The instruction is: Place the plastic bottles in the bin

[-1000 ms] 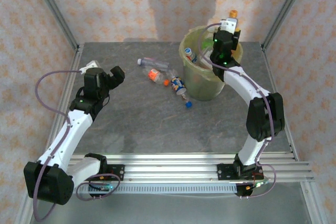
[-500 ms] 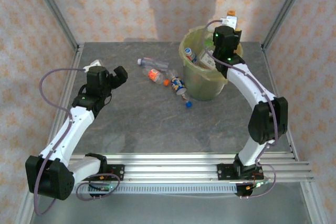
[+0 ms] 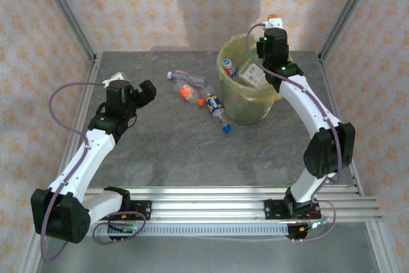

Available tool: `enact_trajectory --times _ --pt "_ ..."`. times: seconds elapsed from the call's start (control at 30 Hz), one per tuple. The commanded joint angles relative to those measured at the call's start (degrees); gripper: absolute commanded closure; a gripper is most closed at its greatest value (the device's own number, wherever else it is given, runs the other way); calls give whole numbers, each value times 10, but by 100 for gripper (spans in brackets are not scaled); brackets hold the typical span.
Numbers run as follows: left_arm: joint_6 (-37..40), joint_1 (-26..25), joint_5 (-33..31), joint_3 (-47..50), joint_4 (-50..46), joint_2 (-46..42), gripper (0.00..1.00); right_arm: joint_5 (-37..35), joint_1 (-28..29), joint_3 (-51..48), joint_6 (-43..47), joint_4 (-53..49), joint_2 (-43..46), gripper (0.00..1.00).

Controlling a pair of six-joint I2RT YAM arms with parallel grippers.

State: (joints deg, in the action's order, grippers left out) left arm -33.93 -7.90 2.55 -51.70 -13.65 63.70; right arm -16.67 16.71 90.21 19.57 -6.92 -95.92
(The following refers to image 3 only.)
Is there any square clear bottle white label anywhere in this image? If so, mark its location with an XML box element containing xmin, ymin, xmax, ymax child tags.
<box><xmin>239</xmin><ymin>61</ymin><xmax>266</xmax><ymax>88</ymax></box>

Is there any orange label bottle orange cap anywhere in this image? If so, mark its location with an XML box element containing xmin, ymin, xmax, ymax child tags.
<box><xmin>173</xmin><ymin>82</ymin><xmax>206</xmax><ymax>108</ymax></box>

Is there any clear bottle white cap bluish neck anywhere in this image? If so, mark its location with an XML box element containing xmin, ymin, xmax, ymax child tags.
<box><xmin>166</xmin><ymin>70</ymin><xmax>208</xmax><ymax>88</ymax></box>

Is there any blue label bottle white cap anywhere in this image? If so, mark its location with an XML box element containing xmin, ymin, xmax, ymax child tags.
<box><xmin>222</xmin><ymin>58</ymin><xmax>240</xmax><ymax>81</ymax></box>

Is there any clear ribbed plastic bottle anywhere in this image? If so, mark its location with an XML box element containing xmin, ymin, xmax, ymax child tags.
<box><xmin>199</xmin><ymin>83</ymin><xmax>218</xmax><ymax>97</ymax></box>

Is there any bin with yellow-green liner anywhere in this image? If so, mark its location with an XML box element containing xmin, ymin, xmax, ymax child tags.
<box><xmin>216</xmin><ymin>32</ymin><xmax>294</xmax><ymax>126</ymax></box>

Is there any blue Pepsi bottle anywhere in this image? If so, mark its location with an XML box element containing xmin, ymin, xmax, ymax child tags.
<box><xmin>205</xmin><ymin>92</ymin><xmax>233</xmax><ymax>135</ymax></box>

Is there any small green circuit board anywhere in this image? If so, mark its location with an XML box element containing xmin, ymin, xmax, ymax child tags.
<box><xmin>300</xmin><ymin>218</ymin><xmax>330</xmax><ymax>231</ymax></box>
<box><xmin>107</xmin><ymin>223</ymin><xmax>135</xmax><ymax>234</ymax></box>

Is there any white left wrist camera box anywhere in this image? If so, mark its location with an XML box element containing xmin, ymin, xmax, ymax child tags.
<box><xmin>102</xmin><ymin>72</ymin><xmax>128</xmax><ymax>88</ymax></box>

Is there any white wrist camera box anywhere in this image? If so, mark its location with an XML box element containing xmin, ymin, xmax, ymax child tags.
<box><xmin>102</xmin><ymin>72</ymin><xmax>128</xmax><ymax>88</ymax></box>
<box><xmin>263</xmin><ymin>17</ymin><xmax>284</xmax><ymax>30</ymax></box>

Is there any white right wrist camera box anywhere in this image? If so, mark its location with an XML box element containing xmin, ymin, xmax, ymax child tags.
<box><xmin>263</xmin><ymin>17</ymin><xmax>284</xmax><ymax>30</ymax></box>

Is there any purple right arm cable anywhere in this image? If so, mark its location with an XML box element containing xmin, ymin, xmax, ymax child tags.
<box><xmin>245</xmin><ymin>22</ymin><xmax>343</xmax><ymax>203</ymax></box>

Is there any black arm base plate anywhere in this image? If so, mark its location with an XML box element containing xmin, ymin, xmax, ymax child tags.
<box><xmin>94</xmin><ymin>199</ymin><xmax>153</xmax><ymax>222</ymax></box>
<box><xmin>263</xmin><ymin>198</ymin><xmax>322</xmax><ymax>222</ymax></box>

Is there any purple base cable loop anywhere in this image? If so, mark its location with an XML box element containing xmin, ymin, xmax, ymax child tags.
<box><xmin>91</xmin><ymin>204</ymin><xmax>145</xmax><ymax>246</ymax></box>
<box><xmin>292</xmin><ymin>201</ymin><xmax>339</xmax><ymax>244</ymax></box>

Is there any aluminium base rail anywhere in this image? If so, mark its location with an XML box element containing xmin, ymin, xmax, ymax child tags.
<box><xmin>33</xmin><ymin>185</ymin><xmax>383</xmax><ymax>224</ymax></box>

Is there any grey slotted cable duct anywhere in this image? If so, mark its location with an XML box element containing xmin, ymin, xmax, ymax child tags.
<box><xmin>47</xmin><ymin>223</ymin><xmax>290</xmax><ymax>238</ymax></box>

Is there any aluminium frame leg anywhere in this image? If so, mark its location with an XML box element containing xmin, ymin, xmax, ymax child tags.
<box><xmin>17</xmin><ymin>221</ymin><xmax>49</xmax><ymax>273</ymax></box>
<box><xmin>366</xmin><ymin>221</ymin><xmax>400</xmax><ymax>273</ymax></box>

